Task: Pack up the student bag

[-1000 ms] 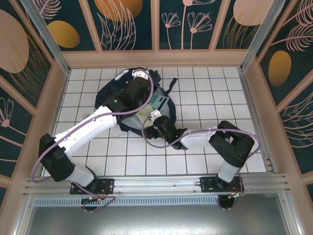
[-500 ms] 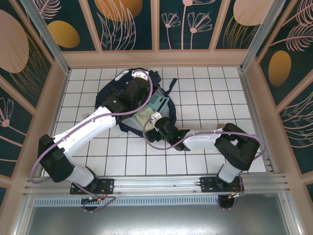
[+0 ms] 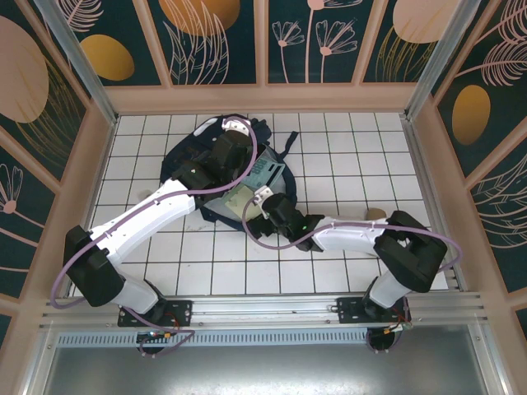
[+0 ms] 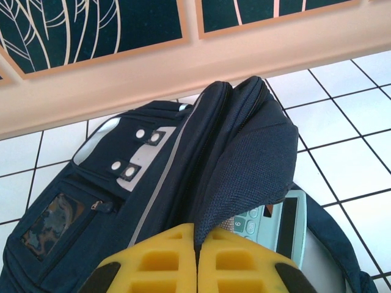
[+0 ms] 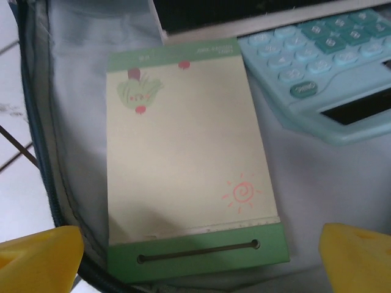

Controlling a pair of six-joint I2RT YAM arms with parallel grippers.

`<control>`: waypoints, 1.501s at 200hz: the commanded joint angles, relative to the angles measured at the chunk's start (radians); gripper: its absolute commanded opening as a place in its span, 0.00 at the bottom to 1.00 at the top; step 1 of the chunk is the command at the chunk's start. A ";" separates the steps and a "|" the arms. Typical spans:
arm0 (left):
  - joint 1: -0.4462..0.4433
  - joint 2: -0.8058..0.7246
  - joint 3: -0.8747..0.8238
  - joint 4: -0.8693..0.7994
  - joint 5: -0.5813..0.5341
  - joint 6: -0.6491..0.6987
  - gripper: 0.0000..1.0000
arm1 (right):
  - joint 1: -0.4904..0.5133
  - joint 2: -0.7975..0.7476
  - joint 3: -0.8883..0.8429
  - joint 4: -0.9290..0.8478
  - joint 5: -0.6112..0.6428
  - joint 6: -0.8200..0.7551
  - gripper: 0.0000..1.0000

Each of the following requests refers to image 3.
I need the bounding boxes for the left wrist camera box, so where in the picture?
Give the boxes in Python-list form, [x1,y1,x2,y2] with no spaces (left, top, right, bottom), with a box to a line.
[221,116,251,136]

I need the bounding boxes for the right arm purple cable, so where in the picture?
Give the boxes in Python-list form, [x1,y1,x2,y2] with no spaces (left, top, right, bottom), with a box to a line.
[241,196,462,355]

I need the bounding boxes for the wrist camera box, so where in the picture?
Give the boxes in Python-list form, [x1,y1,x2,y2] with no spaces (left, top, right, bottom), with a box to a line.
[221,116,251,136]
[252,184,273,206]

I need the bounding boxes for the navy blue backpack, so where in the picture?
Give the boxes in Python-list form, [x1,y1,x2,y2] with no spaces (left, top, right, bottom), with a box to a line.
[160,113,300,231]

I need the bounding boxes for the teal calculator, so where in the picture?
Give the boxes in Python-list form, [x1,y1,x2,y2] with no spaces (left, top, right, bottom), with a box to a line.
[246,158,286,188]

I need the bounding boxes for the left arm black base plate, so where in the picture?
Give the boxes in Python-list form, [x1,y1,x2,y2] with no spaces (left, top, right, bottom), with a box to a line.
[118,299,194,328]

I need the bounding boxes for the slotted grey cable duct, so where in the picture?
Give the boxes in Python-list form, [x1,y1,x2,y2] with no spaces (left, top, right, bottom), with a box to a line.
[55,331,371,349]

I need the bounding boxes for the aluminium side rail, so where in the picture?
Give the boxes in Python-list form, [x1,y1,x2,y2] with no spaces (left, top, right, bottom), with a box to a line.
[401,117,469,294]

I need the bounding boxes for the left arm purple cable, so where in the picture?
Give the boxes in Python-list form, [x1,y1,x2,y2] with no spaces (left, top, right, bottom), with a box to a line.
[49,118,260,358]

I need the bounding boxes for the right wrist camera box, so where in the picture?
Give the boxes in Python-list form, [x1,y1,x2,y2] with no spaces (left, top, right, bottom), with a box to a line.
[252,184,273,206]

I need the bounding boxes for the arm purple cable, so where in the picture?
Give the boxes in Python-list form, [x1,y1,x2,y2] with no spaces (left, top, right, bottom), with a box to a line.
[49,118,260,358]
[241,196,462,355]

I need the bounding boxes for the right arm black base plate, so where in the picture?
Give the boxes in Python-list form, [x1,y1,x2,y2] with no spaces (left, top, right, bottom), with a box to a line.
[336,296,413,326]

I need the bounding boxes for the grey steel sheet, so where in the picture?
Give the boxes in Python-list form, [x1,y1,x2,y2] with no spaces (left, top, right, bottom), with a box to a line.
[40,347,510,395]

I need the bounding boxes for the pale green notebook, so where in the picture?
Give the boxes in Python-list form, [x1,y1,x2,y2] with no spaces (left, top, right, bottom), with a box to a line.
[222,184,256,217]

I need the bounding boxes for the aluminium corner post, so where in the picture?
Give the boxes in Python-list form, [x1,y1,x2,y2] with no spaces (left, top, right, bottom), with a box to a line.
[34,0,121,125]
[404,0,483,121]

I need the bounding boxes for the aluminium front rail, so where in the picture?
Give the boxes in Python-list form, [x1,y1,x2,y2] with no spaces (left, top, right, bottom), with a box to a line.
[39,290,489,331]

